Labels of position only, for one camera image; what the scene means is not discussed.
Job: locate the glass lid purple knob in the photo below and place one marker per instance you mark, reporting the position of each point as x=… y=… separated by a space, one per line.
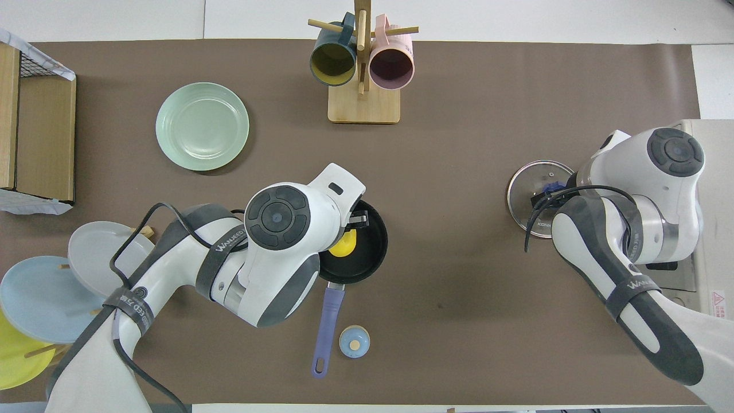
x=519 y=201

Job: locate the yellow lemon toy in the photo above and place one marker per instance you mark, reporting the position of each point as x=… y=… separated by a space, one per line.
x=344 y=246

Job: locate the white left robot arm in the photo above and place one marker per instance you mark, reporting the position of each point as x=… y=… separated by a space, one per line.
x=275 y=218

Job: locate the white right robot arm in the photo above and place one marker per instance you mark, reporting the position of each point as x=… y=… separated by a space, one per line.
x=676 y=155

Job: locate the pale green plate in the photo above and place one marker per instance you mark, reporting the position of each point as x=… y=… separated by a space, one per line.
x=202 y=126

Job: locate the grey plate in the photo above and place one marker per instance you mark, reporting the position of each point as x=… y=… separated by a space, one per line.
x=92 y=252

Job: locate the wooden plate rack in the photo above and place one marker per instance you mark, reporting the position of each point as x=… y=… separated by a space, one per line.
x=62 y=351

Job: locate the light blue plate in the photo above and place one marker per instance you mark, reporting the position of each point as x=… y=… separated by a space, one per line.
x=40 y=298

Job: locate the yellow plate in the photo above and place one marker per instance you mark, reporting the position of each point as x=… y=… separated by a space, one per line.
x=17 y=361

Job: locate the brown table mat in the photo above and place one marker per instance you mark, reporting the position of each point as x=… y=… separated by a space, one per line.
x=459 y=143

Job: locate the wooden mug tree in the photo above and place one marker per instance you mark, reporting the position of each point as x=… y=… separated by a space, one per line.
x=364 y=109

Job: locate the pink mug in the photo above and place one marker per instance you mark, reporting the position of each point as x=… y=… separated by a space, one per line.
x=391 y=66

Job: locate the beige toaster oven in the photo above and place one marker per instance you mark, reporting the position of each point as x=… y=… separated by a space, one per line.
x=719 y=229

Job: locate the dark teal mug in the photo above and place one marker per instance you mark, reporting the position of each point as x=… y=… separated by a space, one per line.
x=332 y=60

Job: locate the white crumpled sheet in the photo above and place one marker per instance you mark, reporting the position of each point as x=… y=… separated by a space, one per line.
x=34 y=207

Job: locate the white plastic bag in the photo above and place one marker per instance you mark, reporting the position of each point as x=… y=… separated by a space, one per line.
x=57 y=70

